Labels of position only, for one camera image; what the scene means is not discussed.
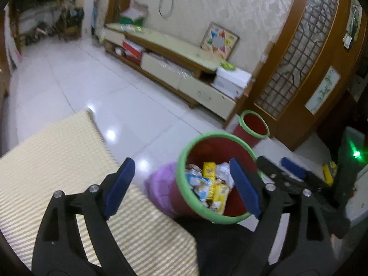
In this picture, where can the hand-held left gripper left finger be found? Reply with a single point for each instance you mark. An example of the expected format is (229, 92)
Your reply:
(119, 189)

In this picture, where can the open cardboard box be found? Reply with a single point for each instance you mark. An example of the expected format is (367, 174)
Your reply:
(133, 14)

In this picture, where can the purple plastic bag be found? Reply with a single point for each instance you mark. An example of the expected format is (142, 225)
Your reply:
(159, 187)

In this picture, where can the yellow checkered tablecloth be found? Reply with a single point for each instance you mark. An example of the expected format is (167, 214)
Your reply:
(57, 155)

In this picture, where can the small wall picture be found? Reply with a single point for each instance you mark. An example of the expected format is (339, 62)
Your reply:
(354, 20)

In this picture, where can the star checkers board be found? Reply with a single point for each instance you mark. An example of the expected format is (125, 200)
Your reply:
(220, 40)

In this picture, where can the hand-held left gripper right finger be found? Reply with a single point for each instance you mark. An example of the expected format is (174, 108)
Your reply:
(245, 189)

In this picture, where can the small green item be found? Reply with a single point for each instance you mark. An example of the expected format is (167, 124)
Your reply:
(228, 66)

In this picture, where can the cream wooden television cabinet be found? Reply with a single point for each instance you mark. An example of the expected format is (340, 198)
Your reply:
(178, 51)

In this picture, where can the wooden chair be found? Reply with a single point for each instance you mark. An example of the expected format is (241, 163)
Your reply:
(70, 26)

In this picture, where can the silver wrapper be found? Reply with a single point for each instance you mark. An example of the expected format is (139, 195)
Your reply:
(224, 172)

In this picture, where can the blue white wrapper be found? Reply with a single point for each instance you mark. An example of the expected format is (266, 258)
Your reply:
(198, 185)

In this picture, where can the wooden lattice door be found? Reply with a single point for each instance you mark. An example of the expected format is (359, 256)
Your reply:
(304, 49)

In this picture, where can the bamboo picture panel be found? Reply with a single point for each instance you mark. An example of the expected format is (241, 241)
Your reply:
(323, 90)

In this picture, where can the white standing air conditioner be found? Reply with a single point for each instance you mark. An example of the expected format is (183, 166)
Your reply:
(86, 3)

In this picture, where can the yellow cartoon packet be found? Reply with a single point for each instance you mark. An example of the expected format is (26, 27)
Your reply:
(220, 195)

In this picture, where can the red bin with green rim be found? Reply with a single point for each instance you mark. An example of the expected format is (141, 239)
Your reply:
(184, 189)
(253, 126)

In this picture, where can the yellow printed box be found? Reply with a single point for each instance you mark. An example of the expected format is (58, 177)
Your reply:
(209, 169)

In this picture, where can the red flat box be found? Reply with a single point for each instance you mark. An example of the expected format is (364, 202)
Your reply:
(132, 50)

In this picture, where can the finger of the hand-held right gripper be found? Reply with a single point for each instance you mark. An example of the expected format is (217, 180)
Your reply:
(270, 169)
(293, 168)

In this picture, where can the white box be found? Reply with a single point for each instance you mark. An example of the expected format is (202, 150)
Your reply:
(233, 80)

